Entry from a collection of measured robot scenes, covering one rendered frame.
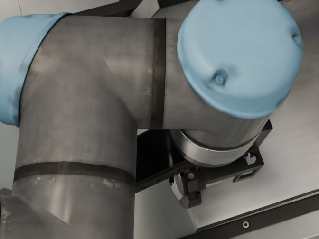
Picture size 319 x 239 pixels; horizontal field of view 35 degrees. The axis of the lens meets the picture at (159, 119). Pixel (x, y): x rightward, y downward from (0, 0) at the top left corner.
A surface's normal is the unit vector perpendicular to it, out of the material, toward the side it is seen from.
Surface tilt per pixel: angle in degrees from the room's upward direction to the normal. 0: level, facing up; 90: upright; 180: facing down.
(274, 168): 0
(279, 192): 0
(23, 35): 12
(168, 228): 0
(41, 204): 19
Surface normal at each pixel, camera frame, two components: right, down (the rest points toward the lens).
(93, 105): 0.35, -0.32
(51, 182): -0.15, -0.34
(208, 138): -0.30, 0.89
